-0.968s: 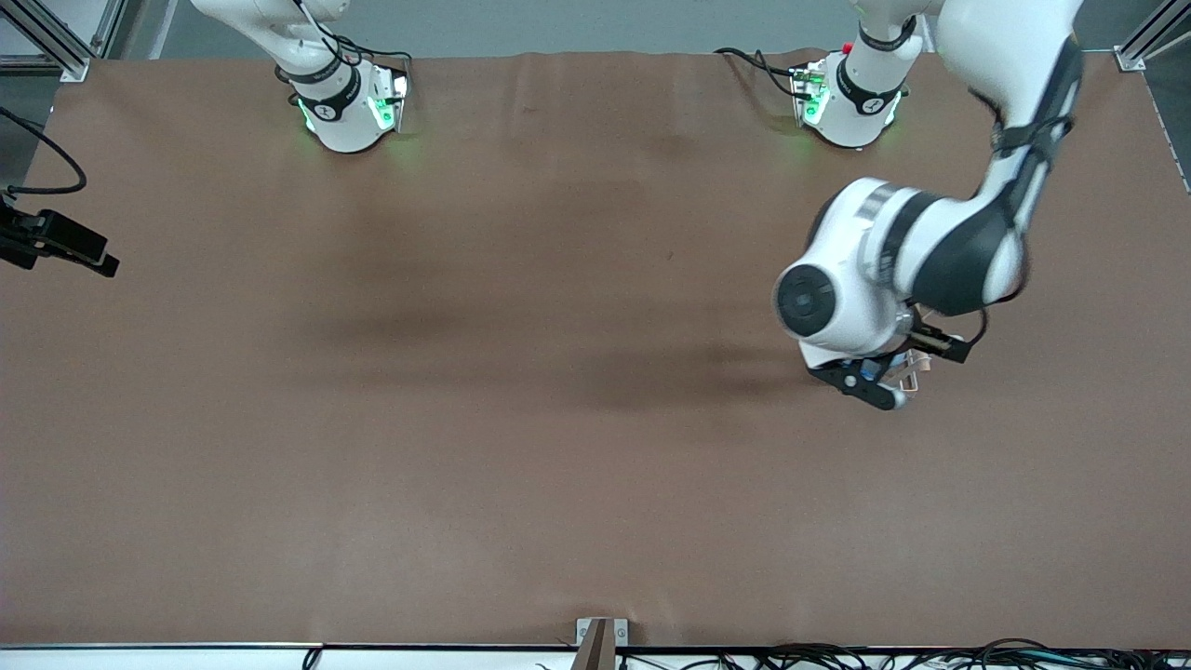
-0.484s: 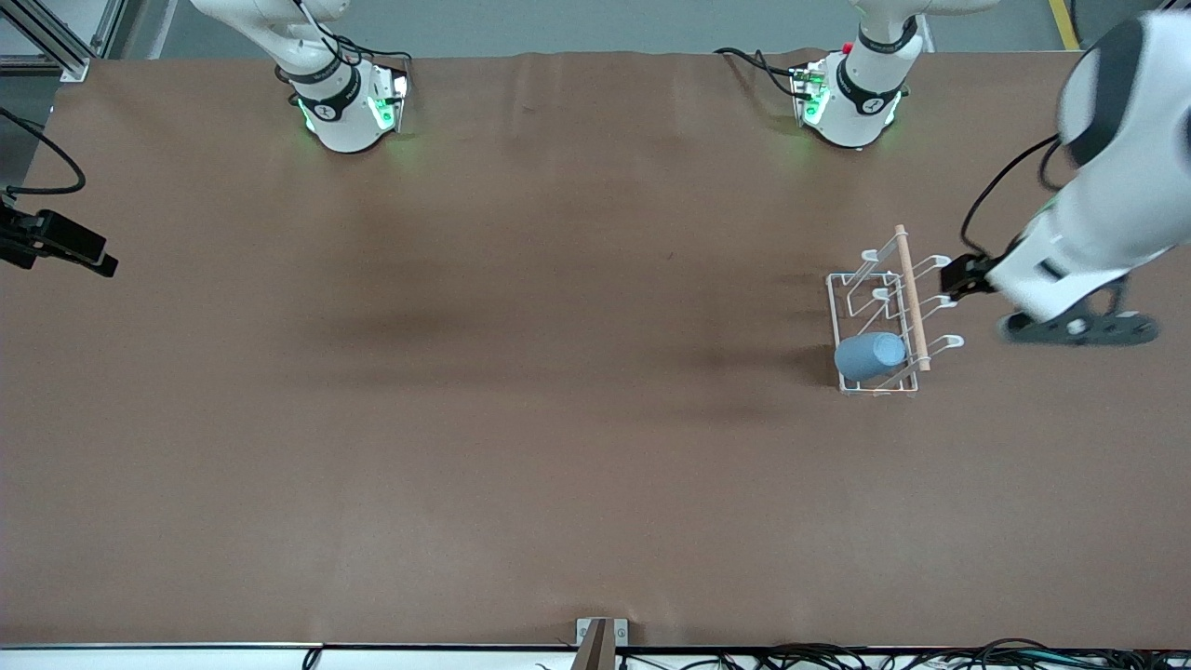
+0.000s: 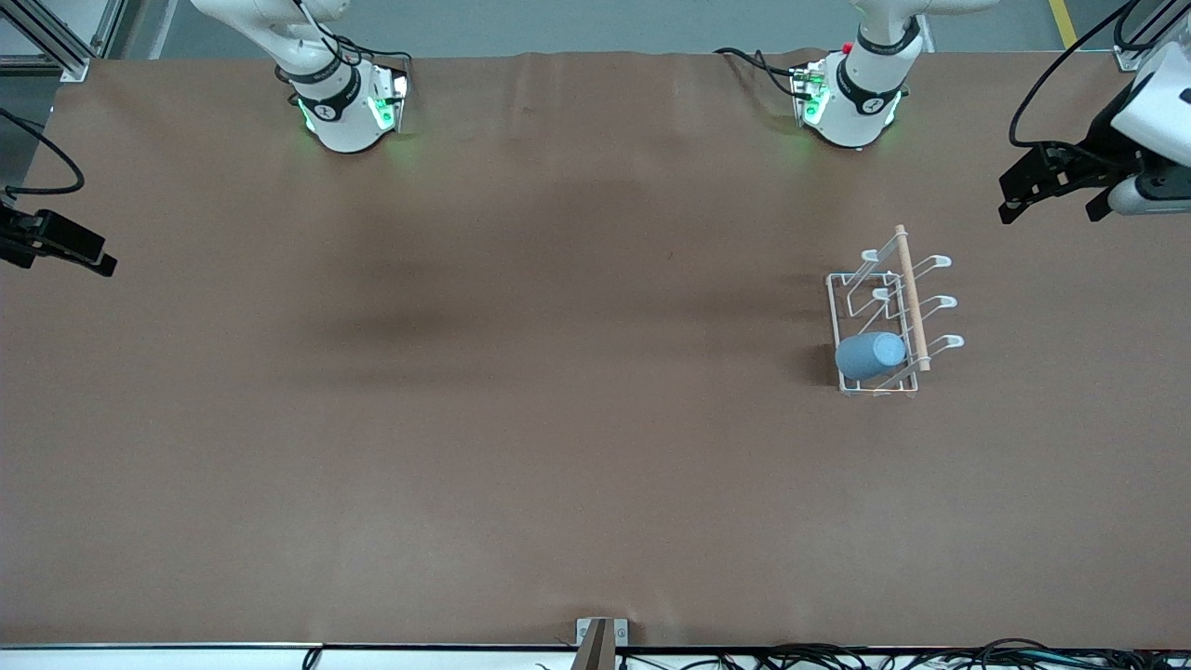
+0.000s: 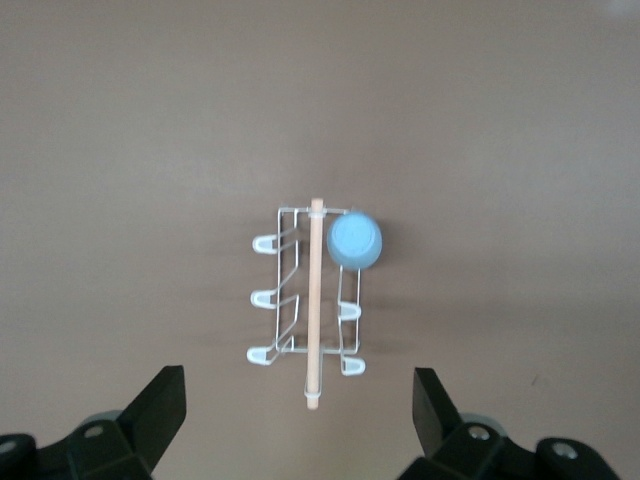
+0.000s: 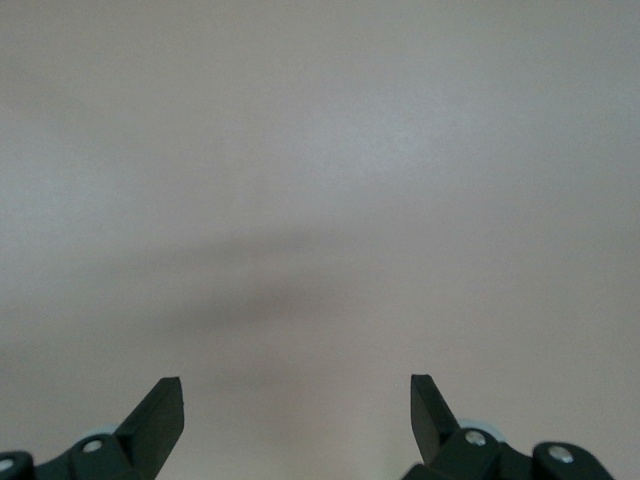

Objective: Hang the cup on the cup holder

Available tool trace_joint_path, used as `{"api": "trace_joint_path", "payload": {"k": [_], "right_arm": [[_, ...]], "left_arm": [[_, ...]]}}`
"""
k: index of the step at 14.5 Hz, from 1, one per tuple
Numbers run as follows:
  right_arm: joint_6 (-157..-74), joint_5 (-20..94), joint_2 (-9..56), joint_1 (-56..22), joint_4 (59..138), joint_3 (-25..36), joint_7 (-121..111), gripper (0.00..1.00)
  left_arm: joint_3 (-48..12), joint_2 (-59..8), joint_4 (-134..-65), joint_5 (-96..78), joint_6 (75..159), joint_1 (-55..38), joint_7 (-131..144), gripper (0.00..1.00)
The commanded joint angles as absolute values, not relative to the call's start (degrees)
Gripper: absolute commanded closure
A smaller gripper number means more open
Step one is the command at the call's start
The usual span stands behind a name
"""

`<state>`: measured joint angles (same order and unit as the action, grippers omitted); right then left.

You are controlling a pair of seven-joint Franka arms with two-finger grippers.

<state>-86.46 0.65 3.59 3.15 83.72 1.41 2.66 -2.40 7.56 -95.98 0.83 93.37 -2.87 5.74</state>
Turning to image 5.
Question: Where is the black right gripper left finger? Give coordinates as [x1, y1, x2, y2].
[0, 375, 188, 480]

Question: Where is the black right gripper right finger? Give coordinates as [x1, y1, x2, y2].
[402, 373, 616, 480]

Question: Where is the brown table cover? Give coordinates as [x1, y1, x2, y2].
[0, 0, 640, 480]

